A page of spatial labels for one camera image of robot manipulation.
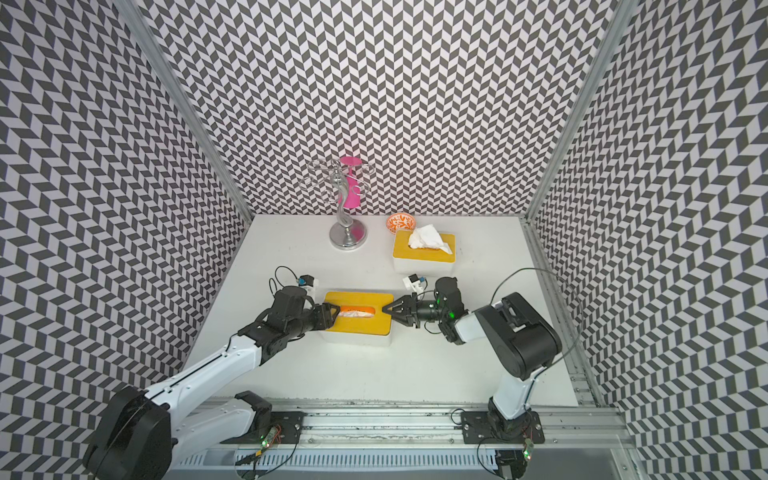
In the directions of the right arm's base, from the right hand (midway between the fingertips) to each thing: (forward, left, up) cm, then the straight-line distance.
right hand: (385, 316), depth 82 cm
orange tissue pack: (+2, +9, -2) cm, 9 cm away
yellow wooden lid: (-2, +2, -1) cm, 3 cm away
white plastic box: (-4, +8, -6) cm, 11 cm away
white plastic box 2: (+20, -11, -5) cm, 23 cm away
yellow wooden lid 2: (+24, -5, -1) cm, 24 cm away
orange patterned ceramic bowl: (+44, -4, -8) cm, 45 cm away
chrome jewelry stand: (+38, +17, +17) cm, 45 cm away
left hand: (+2, +16, -2) cm, 16 cm away
